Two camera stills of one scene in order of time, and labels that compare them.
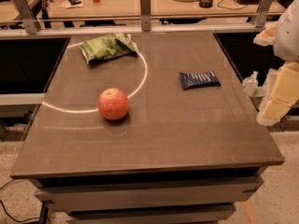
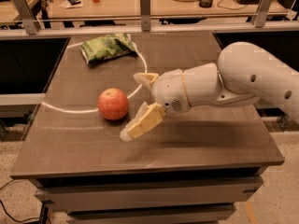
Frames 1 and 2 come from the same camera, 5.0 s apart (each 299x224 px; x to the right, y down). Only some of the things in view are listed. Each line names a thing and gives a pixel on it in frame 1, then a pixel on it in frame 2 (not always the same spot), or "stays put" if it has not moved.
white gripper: x=288 y=35 to x=169 y=91
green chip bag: x=107 y=46 stays put
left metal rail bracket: x=26 y=12 stays put
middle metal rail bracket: x=145 y=10 stays put
